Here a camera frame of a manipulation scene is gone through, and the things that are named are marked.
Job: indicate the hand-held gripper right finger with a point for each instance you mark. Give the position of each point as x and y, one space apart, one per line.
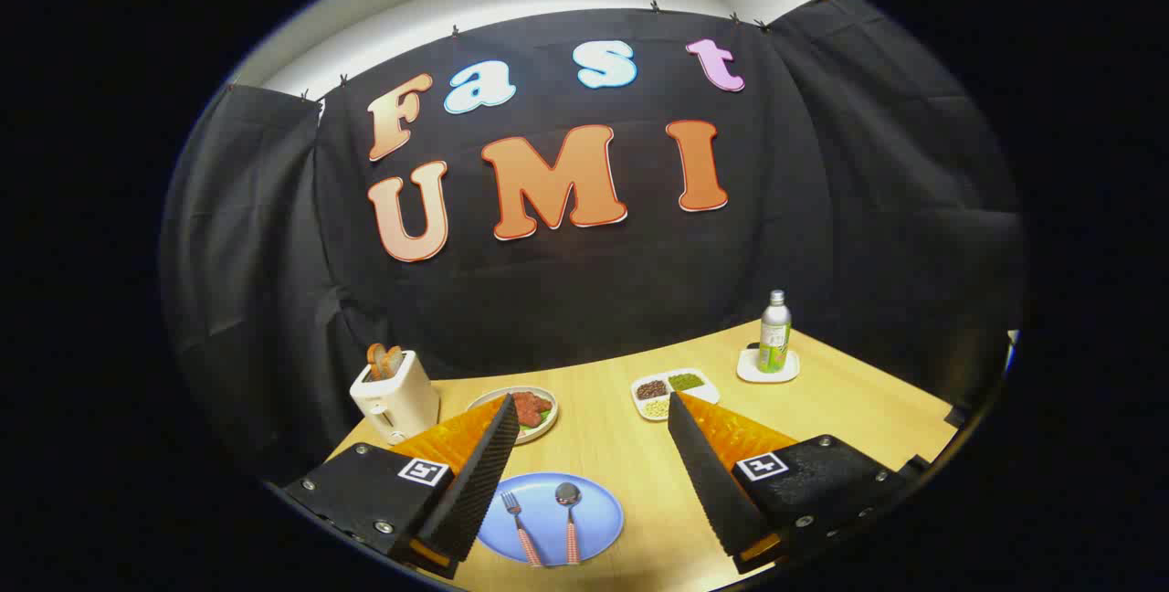
708 482

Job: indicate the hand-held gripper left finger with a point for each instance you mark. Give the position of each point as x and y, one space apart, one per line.
475 482

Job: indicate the white divided tray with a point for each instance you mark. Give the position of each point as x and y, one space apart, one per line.
705 394

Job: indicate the beige round food plate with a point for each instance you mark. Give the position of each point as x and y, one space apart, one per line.
546 429

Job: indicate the yellow soybeans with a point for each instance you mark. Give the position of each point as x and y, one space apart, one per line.
656 407

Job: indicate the red-brown meat pieces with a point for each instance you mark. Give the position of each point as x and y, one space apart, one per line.
530 407

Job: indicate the green mung beans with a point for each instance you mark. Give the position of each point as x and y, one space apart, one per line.
686 381

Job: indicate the dark red beans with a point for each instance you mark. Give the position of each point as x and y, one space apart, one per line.
651 388

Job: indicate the white toaster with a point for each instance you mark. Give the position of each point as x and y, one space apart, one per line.
402 400

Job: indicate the blue round plate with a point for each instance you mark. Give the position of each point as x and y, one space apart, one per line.
598 510

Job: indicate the white square coaster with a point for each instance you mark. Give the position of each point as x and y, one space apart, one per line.
749 371

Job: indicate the brown toast slice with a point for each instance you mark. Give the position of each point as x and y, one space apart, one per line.
394 360
375 360

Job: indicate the silver bottle green label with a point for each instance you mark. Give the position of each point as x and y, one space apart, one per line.
774 341

